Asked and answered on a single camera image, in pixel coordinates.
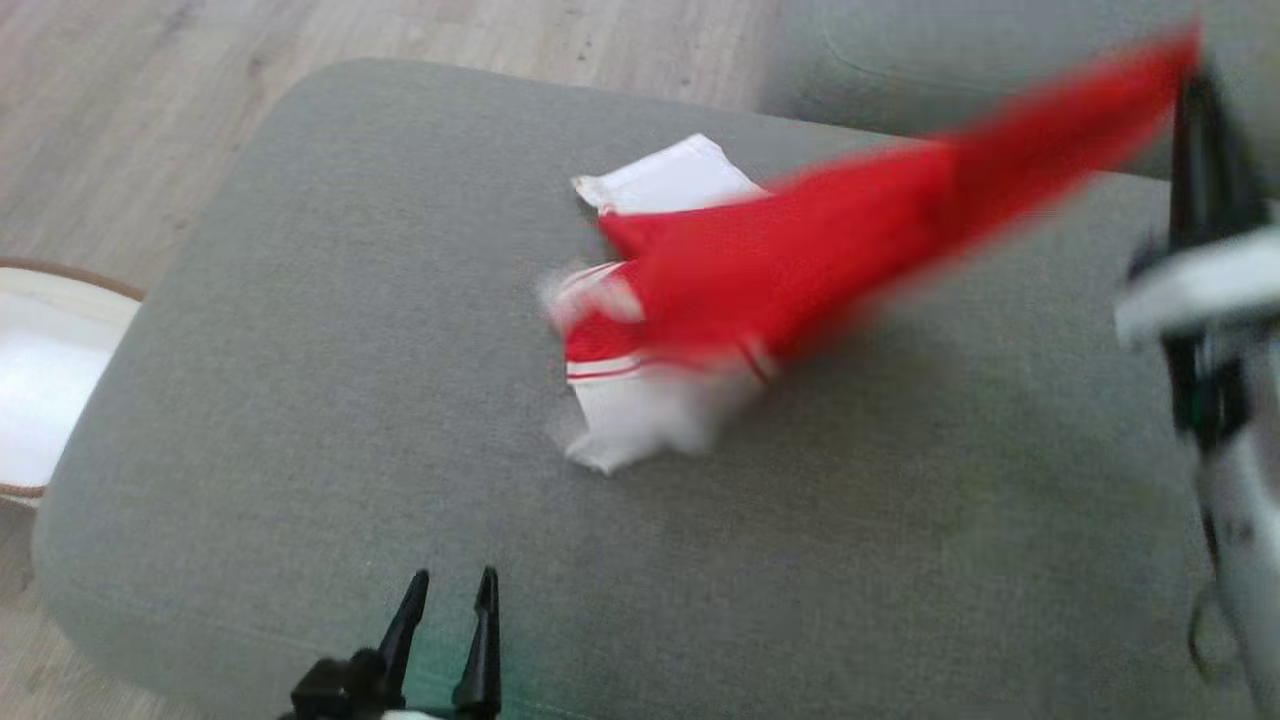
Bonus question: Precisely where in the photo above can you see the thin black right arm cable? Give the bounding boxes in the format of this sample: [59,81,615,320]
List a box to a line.
[1185,585,1237,687]

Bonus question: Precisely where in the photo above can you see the grey fabric sofa ottoman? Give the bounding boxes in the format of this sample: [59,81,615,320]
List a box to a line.
[30,58,1280,720]

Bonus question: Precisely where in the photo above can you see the right gripper black white band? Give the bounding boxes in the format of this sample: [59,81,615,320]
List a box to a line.
[1114,70,1280,453]

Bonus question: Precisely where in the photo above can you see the white laundry basket brown rim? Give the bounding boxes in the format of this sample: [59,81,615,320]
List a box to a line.
[0,257,147,507]

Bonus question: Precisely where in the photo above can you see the left gripper black white band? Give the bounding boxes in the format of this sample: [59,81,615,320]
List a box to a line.
[282,566,502,720]

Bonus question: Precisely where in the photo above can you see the red trousers with white stripes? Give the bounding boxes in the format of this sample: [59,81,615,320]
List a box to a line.
[540,25,1201,477]

